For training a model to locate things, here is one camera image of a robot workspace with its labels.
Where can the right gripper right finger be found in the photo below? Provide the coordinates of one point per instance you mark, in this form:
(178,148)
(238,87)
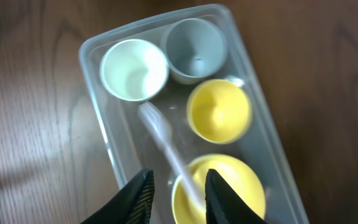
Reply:
(223,205)

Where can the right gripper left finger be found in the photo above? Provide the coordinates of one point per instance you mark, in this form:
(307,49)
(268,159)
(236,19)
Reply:
(132,204)

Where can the yellow plastic bowl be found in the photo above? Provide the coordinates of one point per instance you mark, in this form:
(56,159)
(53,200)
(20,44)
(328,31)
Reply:
(236,173)

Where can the pink plastic fork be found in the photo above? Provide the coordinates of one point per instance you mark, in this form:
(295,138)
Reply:
(161,131)

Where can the yellow plastic cup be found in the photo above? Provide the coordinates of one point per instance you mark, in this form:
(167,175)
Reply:
(219,111)

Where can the cream white plastic cup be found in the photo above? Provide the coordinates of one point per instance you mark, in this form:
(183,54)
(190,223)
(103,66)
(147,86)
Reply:
(134,70)

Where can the grey plastic cup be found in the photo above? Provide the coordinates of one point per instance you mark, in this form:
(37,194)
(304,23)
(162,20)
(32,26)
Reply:
(195,49)

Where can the clear plastic storage box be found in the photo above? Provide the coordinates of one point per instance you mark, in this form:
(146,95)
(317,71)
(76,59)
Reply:
(131,148)

